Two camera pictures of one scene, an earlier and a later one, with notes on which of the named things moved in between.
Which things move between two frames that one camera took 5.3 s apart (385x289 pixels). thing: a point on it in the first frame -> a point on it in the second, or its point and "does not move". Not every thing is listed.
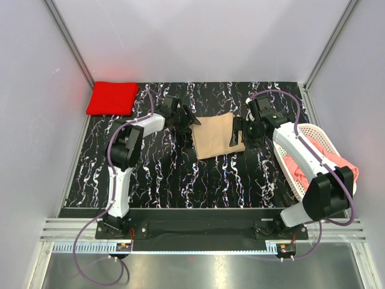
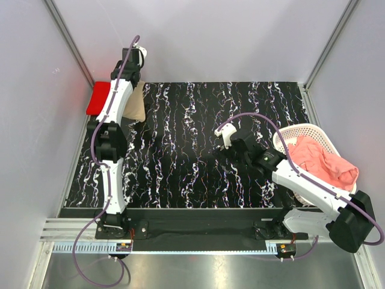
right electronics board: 286,250 does not move
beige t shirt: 213,136 -> 135,108
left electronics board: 123,247 does not move
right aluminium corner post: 348,9 does not move
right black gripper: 240,124 -> 223,153
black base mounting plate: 266,223 does not move
